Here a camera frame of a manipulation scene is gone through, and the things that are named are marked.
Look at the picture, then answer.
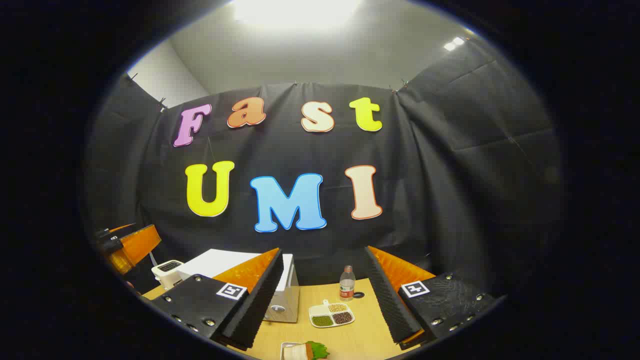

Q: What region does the white microwave oven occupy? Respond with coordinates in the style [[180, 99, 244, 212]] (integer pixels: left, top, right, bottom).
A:
[[176, 248, 300, 323]]

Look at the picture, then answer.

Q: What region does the white divided plate of beans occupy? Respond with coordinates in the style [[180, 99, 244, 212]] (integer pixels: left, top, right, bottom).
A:
[[308, 299, 356, 329]]

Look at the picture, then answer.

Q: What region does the toast sandwich with lettuce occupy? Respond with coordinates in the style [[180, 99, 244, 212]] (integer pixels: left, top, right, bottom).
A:
[[295, 341, 331, 360]]

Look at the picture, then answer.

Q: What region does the white toaster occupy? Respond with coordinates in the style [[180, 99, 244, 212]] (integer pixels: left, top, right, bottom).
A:
[[151, 259, 184, 291]]

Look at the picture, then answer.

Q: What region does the large ceiling light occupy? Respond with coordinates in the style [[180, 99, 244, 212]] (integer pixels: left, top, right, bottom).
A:
[[230, 0, 363, 28]]

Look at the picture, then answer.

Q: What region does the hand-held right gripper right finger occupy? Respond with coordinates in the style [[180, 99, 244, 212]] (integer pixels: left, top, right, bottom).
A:
[[364, 245, 496, 350]]

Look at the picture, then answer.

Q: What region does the white ribbed tray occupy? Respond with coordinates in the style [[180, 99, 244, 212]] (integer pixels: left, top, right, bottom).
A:
[[280, 341, 307, 360]]

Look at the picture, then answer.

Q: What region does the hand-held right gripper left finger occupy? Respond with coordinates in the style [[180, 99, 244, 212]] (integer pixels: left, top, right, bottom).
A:
[[150, 247, 284, 351]]

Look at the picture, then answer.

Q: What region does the clear plastic bottle red label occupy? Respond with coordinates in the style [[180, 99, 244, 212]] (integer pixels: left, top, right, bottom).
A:
[[339, 265, 356, 301]]

